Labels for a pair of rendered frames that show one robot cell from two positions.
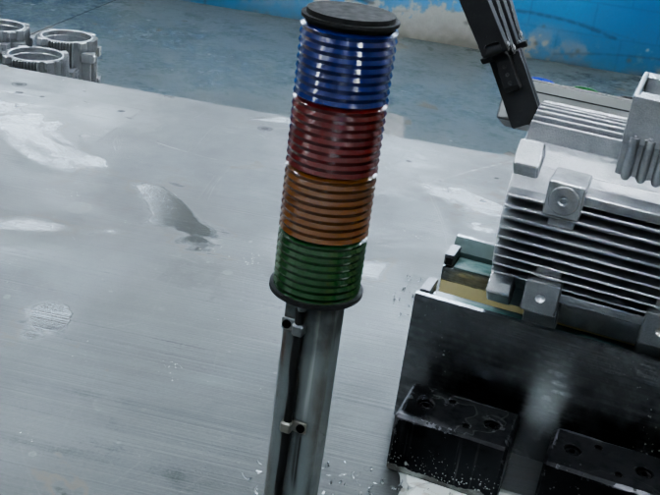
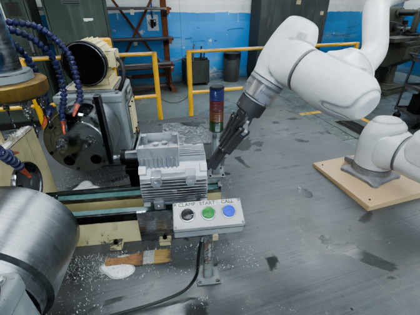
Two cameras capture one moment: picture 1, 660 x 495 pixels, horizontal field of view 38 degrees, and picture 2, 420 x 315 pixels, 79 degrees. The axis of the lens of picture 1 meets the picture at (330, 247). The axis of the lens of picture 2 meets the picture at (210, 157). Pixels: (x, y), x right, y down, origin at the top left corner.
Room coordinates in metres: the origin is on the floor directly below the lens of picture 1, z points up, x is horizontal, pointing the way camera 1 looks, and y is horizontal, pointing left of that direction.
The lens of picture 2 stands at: (1.49, -0.45, 1.50)
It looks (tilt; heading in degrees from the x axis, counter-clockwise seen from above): 31 degrees down; 155
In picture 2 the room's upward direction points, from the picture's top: straight up
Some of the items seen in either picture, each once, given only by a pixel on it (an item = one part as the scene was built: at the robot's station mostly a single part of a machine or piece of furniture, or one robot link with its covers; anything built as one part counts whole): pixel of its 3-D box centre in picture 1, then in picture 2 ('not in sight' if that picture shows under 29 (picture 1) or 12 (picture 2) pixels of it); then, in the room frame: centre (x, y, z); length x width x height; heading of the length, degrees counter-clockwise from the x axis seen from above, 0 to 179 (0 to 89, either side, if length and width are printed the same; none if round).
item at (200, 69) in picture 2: not in sight; (195, 64); (-3.73, 1.70, 0.41); 0.52 x 0.47 x 0.82; 82
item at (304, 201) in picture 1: (327, 196); (216, 114); (0.58, 0.01, 1.10); 0.06 x 0.06 x 0.04
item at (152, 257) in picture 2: not in sight; (139, 258); (0.91, -0.43, 0.80); 0.21 x 0.05 x 0.01; 73
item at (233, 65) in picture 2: not in sight; (231, 66); (-3.68, 2.54, 0.30); 0.39 x 0.39 x 0.60
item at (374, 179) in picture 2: not in sight; (367, 166); (0.90, 0.63, 0.85); 0.22 x 0.18 x 0.06; 1
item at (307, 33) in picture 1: (345, 60); (216, 94); (0.58, 0.01, 1.19); 0.06 x 0.06 x 0.04
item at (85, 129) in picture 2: not in sight; (87, 130); (0.39, -0.50, 1.04); 0.41 x 0.25 x 0.25; 162
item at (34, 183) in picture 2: not in sight; (29, 184); (0.67, -0.69, 1.02); 0.15 x 0.02 x 0.15; 162
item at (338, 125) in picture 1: (336, 131); (216, 104); (0.58, 0.01, 1.14); 0.06 x 0.06 x 0.04
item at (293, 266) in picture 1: (319, 258); (216, 124); (0.58, 0.01, 1.05); 0.06 x 0.06 x 0.04
